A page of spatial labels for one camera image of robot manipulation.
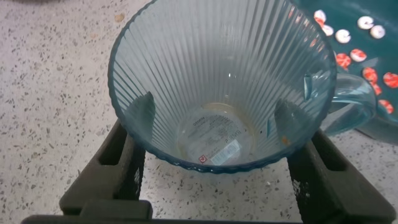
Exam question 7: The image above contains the teal plastic basin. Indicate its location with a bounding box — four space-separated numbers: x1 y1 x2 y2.
292 0 398 146

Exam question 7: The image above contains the white ring candy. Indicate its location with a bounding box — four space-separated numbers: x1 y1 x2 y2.
369 24 386 40
335 29 352 44
356 16 375 30

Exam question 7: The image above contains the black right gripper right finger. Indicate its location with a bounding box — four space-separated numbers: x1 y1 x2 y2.
287 128 398 224

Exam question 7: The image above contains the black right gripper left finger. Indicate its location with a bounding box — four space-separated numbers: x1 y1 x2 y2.
58 120 153 218

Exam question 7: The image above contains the blue ribbed transparent cup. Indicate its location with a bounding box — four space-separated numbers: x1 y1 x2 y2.
107 0 377 174

